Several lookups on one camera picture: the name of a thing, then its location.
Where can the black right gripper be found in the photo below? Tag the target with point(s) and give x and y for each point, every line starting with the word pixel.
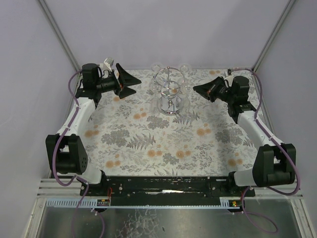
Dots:
pixel 213 89

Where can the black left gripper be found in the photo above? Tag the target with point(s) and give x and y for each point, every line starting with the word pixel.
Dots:
pixel 118 83

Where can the clear round wine glass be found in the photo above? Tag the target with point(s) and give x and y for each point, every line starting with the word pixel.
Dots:
pixel 184 68

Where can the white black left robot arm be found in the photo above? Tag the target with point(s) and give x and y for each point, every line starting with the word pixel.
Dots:
pixel 65 149

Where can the clear wine glass back left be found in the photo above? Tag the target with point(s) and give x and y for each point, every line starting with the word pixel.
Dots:
pixel 156 67

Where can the chrome wine glass rack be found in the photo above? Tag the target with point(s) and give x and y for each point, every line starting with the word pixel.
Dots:
pixel 168 82

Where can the floral patterned table mat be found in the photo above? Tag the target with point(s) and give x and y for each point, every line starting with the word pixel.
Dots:
pixel 123 137

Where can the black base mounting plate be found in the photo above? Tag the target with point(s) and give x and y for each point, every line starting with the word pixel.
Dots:
pixel 172 188

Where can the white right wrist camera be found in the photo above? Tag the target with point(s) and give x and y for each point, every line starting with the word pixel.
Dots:
pixel 228 73

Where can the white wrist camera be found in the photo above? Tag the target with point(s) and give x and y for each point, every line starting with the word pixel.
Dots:
pixel 228 73
pixel 107 64

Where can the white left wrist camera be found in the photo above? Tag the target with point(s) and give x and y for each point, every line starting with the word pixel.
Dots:
pixel 107 64

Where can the grey slotted cable duct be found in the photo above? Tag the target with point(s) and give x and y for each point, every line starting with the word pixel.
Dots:
pixel 145 202

